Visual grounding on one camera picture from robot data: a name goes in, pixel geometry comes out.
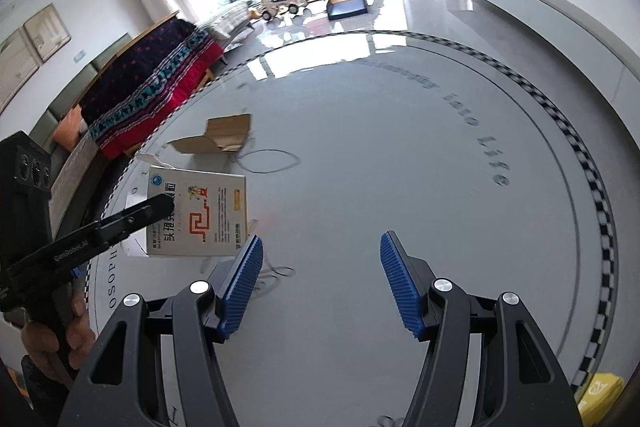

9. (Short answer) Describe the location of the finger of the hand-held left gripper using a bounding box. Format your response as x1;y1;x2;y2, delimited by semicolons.
96;193;175;242

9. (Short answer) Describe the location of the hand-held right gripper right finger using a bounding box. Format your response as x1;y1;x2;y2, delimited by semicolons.
379;230;586;427

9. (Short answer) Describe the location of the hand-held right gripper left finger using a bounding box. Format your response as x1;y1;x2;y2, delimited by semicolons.
59;234;264;427

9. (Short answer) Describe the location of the white medicine box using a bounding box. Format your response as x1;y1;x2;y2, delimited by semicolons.
122;152;251;260

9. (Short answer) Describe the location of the person's left hand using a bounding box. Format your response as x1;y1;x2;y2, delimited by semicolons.
20;287;98;380

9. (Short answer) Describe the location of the grey quilted sofa cover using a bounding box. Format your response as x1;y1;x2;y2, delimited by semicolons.
49;134;112;228

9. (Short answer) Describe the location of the orange cushion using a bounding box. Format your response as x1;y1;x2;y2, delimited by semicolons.
54;107;92;146

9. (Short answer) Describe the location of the brown cardboard box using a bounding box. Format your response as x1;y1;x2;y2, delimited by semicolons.
167;113;252;156

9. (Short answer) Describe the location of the printed dark red blanket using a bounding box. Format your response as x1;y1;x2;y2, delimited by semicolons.
80;18;225;160

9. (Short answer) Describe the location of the dark green sofa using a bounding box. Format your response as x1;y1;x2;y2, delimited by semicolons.
44;54;128;145

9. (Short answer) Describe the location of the white striped bedding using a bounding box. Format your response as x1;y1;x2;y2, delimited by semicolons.
196;0;252;40

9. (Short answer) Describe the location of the yellow container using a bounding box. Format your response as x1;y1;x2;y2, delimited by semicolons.
576;372;627;426

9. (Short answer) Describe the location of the white ride-on toy car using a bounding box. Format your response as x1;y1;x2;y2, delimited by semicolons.
252;0;309;22

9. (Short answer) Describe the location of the framed wall picture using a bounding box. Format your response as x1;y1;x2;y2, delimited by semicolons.
22;3;72;64
0;29;42;114

